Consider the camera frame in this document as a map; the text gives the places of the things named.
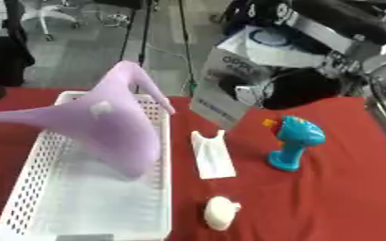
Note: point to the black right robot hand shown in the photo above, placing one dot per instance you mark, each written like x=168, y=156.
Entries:
x=300, y=89

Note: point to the purple soft toy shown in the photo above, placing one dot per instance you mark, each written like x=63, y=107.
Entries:
x=108, y=125

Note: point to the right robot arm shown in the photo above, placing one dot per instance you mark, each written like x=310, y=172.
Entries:
x=361, y=22

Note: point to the white printed cardboard box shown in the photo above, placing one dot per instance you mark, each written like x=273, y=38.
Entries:
x=223, y=69

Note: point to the black bag with white print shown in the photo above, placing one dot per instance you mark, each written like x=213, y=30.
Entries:
x=251, y=12

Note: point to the white flat packet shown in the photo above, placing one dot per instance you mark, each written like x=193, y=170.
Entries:
x=213, y=157

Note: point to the black tripod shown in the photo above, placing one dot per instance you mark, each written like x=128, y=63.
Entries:
x=186, y=47

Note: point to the white perforated plastic basket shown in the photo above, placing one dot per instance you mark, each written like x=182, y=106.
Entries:
x=108, y=207

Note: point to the white office chair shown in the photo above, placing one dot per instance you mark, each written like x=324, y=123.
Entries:
x=48, y=12

